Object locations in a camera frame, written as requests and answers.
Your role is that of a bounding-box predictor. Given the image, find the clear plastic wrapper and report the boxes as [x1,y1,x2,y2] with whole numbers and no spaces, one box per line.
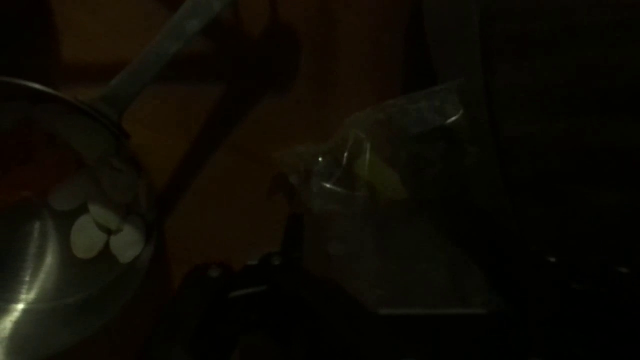
[277,82,497,313]

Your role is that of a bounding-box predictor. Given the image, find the white tablet pieces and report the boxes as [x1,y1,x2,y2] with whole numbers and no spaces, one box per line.
[48,174,146,264]

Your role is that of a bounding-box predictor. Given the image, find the metal pan with handle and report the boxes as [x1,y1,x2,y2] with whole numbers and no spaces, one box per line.
[0,0,231,360]

